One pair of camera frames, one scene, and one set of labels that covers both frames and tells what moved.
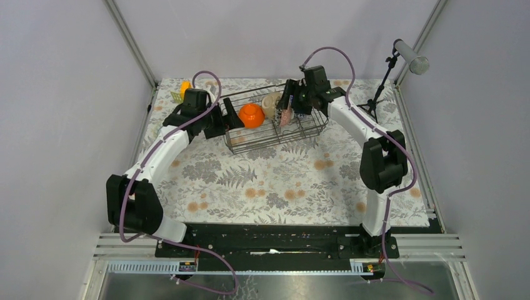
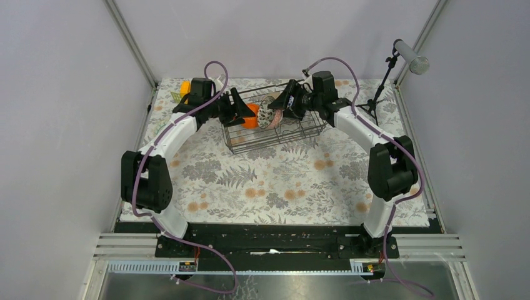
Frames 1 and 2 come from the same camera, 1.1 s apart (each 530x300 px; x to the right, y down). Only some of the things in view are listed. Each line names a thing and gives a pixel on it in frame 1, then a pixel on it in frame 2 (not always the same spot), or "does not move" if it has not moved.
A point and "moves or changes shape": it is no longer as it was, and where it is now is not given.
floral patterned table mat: x=315 y=181 does not move
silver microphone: x=418 y=65 does not move
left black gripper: x=232 y=120 → x=239 y=107
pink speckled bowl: x=285 y=118 moves or changes shape
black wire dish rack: x=252 y=120 does not move
